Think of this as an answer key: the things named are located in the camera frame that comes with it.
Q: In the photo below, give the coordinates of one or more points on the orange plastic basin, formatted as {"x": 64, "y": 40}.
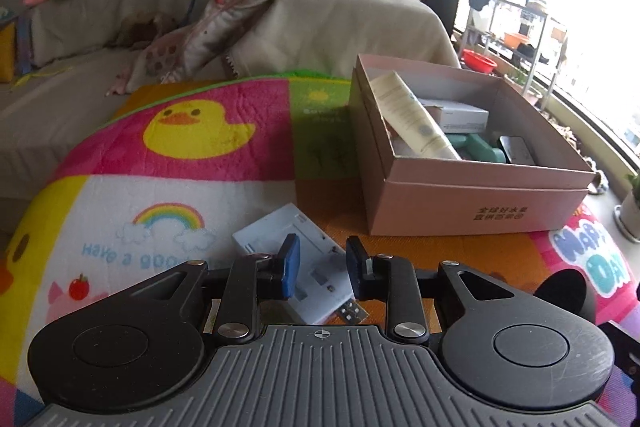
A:
{"x": 515, "y": 40}

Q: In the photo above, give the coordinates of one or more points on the plant in white pot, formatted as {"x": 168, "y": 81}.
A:
{"x": 631, "y": 217}

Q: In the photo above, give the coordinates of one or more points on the small white box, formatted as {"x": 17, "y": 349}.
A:
{"x": 462, "y": 114}

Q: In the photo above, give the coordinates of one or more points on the white usb hub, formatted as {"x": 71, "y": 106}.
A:
{"x": 320, "y": 267}

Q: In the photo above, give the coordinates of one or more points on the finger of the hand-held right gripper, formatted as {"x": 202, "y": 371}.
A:
{"x": 622, "y": 339}

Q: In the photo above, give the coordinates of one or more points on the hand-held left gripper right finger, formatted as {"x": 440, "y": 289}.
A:
{"x": 356, "y": 267}

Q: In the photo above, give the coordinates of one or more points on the pink cardboard box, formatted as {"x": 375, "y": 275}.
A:
{"x": 450, "y": 197}

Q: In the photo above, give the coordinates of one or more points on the yellow cushion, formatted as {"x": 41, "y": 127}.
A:
{"x": 7, "y": 52}

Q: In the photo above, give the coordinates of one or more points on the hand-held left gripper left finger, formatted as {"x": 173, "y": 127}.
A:
{"x": 290, "y": 264}

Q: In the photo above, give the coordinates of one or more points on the colourful cartoon printed blanket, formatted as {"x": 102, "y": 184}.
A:
{"x": 225, "y": 147}

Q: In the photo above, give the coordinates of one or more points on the teal plastic toy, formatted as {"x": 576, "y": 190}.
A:
{"x": 472, "y": 143}

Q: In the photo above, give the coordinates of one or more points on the cream cosmetic tube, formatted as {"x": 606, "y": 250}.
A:
{"x": 410, "y": 117}

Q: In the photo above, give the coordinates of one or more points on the black round case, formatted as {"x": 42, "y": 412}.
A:
{"x": 567, "y": 297}

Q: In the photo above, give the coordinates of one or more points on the beige sofa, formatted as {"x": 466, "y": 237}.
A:
{"x": 325, "y": 37}

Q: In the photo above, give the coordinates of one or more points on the metal balcony rack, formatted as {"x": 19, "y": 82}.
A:
{"x": 542, "y": 19}

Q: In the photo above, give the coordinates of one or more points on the black and white device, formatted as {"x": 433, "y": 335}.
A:
{"x": 517, "y": 151}

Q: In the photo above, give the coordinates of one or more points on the red plastic basin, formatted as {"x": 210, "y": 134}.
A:
{"x": 479, "y": 61}

